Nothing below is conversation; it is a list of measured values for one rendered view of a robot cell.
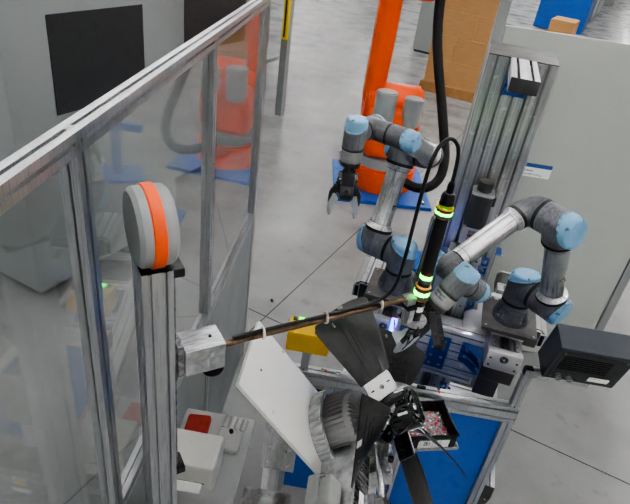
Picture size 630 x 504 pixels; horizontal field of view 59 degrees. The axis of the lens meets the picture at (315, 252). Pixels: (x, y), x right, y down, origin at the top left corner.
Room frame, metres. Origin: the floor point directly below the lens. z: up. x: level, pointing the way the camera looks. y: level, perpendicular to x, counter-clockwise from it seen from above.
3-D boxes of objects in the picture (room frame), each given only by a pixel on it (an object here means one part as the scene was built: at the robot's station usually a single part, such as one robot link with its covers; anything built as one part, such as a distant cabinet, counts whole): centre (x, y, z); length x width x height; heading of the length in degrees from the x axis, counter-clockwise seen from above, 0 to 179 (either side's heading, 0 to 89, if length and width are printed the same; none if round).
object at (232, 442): (1.26, 0.19, 0.87); 0.15 x 0.09 x 0.02; 173
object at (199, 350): (0.92, 0.23, 1.54); 0.10 x 0.07 x 0.08; 123
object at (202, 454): (1.09, 0.28, 0.92); 0.17 x 0.16 x 0.11; 88
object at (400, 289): (2.03, -0.37, 1.09); 0.15 x 0.15 x 0.10
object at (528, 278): (1.91, -0.85, 1.20); 0.13 x 0.12 x 0.14; 37
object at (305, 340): (1.63, -0.02, 1.02); 0.16 x 0.10 x 0.11; 88
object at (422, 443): (1.44, -0.48, 0.85); 0.22 x 0.17 x 0.07; 103
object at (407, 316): (1.25, -0.29, 1.50); 0.09 x 0.07 x 0.10; 123
